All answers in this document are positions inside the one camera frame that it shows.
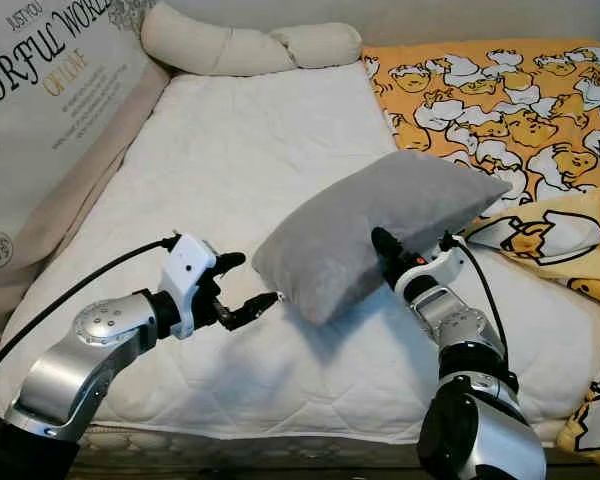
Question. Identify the yellow egg cartoon blanket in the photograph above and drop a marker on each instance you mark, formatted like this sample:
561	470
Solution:
490	100

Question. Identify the white quilted mattress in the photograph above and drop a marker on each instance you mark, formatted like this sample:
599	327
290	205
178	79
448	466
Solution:
240	150

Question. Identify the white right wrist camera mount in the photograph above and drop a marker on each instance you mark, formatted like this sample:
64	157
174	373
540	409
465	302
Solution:
448	268

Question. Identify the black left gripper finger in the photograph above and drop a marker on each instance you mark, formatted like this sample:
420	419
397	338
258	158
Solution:
230	263
252	308

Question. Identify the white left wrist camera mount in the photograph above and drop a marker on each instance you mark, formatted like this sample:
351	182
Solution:
190	275

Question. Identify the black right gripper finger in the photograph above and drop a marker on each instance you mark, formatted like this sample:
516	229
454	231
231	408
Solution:
387	248

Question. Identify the grey pillow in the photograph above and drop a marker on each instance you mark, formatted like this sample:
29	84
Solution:
360	230

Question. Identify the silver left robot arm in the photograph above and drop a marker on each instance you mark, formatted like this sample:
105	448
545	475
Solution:
80	370

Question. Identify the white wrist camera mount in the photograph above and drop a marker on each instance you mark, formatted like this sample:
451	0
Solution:
448	268
190	275

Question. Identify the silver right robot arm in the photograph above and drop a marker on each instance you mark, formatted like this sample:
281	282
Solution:
480	430

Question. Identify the printed lettering headboard cloth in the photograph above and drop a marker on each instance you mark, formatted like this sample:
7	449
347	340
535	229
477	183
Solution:
40	100

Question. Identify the beige twisted long pillow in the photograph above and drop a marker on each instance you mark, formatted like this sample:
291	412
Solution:
210	50

